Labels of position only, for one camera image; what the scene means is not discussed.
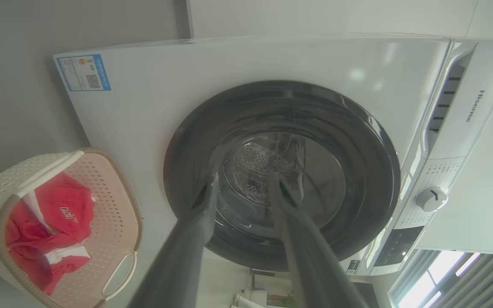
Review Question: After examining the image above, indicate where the black washer display panel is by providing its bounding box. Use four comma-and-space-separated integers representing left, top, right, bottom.
373, 226, 425, 267

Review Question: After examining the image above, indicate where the white detergent drawer front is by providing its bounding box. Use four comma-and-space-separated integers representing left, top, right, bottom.
421, 41, 493, 161

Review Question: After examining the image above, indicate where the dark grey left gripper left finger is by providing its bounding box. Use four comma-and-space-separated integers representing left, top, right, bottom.
128, 173, 220, 308

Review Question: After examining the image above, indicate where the white front-load washing machine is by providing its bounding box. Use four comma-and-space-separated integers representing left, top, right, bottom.
53, 34, 493, 276

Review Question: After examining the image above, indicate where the window with grey blinds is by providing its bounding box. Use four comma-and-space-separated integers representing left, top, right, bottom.
388, 250, 493, 308

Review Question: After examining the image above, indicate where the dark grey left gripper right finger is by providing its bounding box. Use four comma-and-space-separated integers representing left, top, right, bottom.
268, 171, 369, 308

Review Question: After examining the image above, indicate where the red garment with white stripes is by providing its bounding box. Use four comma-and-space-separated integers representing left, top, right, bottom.
5, 172, 97, 296

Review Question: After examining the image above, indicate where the blue energy label sticker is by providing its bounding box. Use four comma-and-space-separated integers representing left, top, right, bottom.
54, 54, 112, 92

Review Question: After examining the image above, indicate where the white round control knob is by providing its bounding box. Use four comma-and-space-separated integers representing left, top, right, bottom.
416, 187, 448, 213

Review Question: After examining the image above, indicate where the round black washing machine door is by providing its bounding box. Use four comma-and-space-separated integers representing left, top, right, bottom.
163, 80, 401, 272

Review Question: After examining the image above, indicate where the cream perforated laundry basket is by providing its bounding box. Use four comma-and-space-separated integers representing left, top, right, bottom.
0, 148, 144, 308

